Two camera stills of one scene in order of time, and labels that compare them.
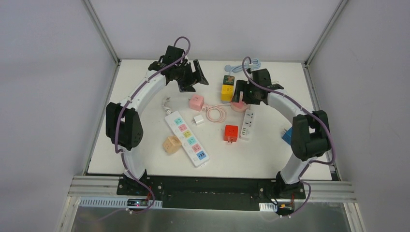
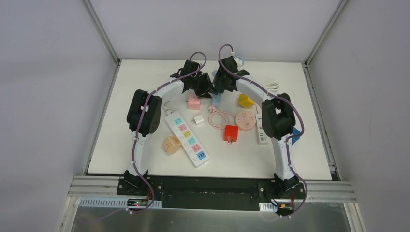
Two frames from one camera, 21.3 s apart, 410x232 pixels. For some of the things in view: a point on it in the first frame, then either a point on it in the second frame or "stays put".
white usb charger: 198,120 stays put
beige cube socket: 171,144 stays put
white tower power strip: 248,124 → 262,138
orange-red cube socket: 230,133 stays put
